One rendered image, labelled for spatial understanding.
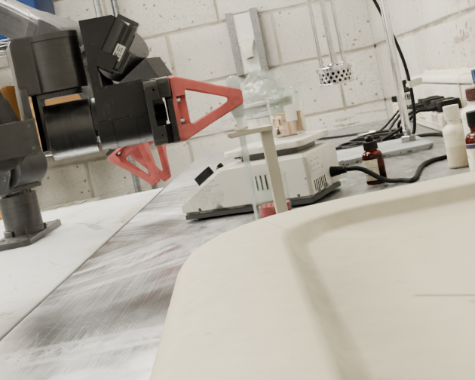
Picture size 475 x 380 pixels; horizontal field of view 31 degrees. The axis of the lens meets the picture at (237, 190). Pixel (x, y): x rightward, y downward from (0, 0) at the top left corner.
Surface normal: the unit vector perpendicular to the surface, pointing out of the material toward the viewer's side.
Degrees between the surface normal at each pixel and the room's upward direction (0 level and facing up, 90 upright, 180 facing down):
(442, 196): 52
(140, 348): 0
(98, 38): 89
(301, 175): 90
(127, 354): 0
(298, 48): 90
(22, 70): 90
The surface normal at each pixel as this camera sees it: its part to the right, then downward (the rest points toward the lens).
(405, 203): -0.11, -0.50
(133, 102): 0.11, 0.08
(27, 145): 0.32, 0.04
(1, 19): -0.45, 0.15
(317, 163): 0.89, -0.14
